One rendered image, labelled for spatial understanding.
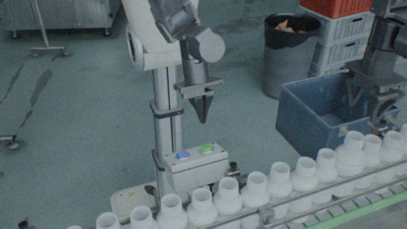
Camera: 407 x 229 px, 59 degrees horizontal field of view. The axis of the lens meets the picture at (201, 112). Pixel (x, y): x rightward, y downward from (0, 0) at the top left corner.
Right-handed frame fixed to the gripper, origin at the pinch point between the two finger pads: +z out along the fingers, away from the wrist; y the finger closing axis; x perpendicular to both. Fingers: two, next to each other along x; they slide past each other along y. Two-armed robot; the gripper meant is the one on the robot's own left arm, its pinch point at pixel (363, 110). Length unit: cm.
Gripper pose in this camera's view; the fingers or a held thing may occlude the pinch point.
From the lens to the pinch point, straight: 80.7
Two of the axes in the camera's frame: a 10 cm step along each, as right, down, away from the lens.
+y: -3.7, -5.3, 7.6
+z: 0.0, 8.2, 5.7
